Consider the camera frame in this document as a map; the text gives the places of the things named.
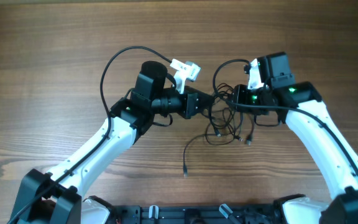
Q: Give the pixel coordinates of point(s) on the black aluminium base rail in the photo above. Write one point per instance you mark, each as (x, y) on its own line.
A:
(246, 214)

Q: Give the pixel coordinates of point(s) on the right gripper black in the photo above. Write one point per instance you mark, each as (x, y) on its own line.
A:
(240, 91)

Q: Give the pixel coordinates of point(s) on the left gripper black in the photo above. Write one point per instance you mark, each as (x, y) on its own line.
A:
(192, 106)

